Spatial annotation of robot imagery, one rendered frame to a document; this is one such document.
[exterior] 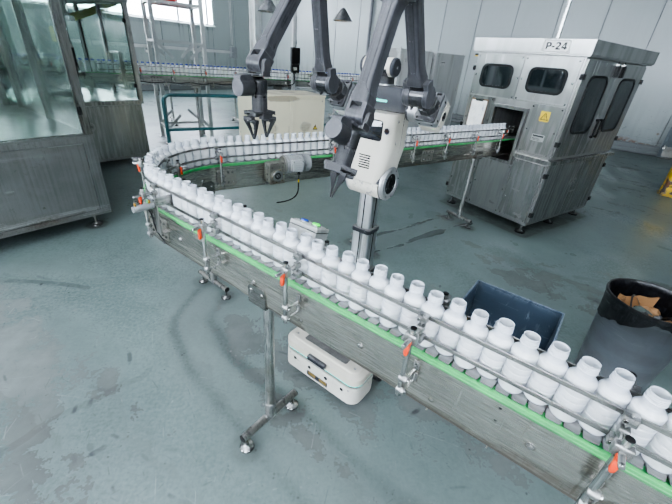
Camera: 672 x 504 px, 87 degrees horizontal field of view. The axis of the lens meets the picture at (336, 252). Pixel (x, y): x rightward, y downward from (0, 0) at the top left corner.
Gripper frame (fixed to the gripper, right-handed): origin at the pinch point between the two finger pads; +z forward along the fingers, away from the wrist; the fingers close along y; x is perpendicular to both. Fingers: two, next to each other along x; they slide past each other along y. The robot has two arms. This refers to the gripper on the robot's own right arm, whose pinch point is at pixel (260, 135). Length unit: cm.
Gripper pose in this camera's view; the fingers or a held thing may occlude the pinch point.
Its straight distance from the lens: 145.8
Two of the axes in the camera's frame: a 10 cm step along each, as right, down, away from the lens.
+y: -6.1, 3.4, -7.1
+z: -0.8, 8.7, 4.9
